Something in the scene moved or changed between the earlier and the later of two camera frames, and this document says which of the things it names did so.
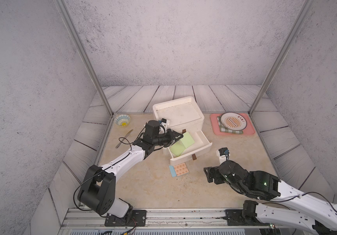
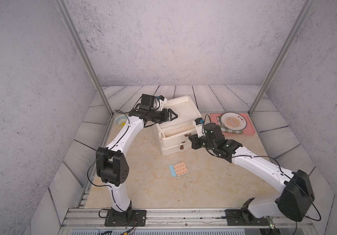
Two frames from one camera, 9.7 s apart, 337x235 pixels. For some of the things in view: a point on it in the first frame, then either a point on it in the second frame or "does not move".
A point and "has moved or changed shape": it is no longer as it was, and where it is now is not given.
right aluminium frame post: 305,7 does not move
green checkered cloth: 223,129 does not move
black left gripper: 170,141 → 163,119
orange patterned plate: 234,121 does not move
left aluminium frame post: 62,7 does not move
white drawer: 201,146 has moved or changed shape
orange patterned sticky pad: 180,169 does not move
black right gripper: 210,170 → 195,141
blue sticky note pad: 172,171 does not move
